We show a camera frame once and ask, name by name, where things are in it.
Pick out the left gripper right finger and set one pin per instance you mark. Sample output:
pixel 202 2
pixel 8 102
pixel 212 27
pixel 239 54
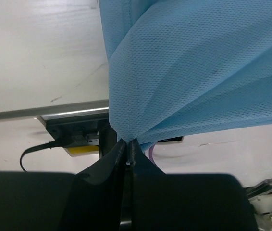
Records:
pixel 186 202

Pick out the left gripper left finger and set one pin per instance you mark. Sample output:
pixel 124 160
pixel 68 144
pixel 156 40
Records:
pixel 47 201

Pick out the light blue shorts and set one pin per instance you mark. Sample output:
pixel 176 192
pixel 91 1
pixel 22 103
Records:
pixel 184 67

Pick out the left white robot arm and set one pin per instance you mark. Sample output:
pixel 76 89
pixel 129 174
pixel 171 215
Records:
pixel 125 191

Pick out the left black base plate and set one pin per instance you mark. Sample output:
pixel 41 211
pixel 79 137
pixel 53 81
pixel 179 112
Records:
pixel 88 130

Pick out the aluminium table edge rail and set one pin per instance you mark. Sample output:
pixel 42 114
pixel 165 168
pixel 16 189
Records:
pixel 54 109

